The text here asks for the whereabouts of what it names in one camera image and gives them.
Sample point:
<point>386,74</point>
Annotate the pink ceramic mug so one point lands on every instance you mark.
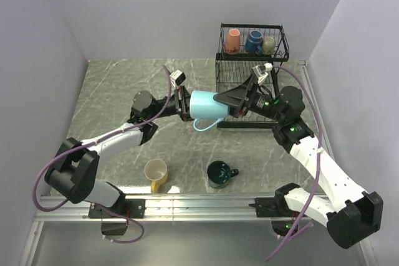
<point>233,41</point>

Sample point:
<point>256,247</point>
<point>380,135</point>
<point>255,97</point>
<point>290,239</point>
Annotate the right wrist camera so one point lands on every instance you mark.
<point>261,72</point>

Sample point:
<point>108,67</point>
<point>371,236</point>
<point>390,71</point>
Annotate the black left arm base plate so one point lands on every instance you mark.
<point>132,208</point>

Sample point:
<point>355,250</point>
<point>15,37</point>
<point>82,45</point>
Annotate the aluminium mounting rail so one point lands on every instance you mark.
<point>174,208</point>

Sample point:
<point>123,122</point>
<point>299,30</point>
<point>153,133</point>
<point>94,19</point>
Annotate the beige ceramic mug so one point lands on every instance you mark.
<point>268,45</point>

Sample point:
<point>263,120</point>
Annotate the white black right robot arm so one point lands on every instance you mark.
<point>349,212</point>

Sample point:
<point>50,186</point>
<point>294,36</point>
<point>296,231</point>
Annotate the dark blue ceramic mug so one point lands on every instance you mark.
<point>254,42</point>

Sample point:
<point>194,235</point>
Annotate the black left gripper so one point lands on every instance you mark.
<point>184,99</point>

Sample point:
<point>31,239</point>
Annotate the light blue ceramic mug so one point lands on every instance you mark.
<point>204,107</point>

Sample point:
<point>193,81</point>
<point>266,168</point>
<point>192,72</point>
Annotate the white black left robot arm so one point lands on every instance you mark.
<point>74,174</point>

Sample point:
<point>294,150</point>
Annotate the black box under rail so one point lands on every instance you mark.
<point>113,229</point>

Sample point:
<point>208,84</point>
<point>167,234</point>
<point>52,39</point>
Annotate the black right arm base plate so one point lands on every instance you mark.
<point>275,207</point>

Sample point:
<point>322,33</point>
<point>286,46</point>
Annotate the black wire dish rack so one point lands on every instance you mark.
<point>234,69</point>

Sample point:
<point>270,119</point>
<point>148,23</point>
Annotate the dark green ceramic mug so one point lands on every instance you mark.
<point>219,174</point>

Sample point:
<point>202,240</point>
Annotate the yellow ceramic mug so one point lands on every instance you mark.
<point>156,172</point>

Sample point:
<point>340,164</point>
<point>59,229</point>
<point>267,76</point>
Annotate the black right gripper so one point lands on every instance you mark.
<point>236,96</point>

